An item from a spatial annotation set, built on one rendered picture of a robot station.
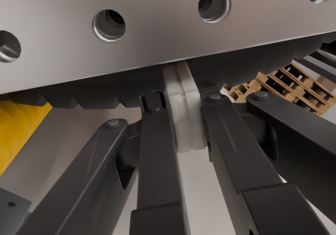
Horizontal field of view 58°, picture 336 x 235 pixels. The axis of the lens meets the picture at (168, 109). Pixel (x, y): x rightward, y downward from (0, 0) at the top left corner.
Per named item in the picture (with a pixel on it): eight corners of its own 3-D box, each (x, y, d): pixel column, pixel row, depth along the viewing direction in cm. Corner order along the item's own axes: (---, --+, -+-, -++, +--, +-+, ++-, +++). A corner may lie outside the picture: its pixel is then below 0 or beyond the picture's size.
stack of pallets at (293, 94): (273, 119, 556) (309, 79, 529) (297, 145, 476) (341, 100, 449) (220, 83, 514) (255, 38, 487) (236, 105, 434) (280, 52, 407)
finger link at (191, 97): (182, 95, 13) (199, 92, 13) (172, 57, 20) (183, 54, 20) (192, 152, 15) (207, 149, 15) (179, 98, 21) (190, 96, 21)
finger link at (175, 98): (192, 152, 15) (177, 155, 15) (179, 98, 21) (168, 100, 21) (182, 95, 13) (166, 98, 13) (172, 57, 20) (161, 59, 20)
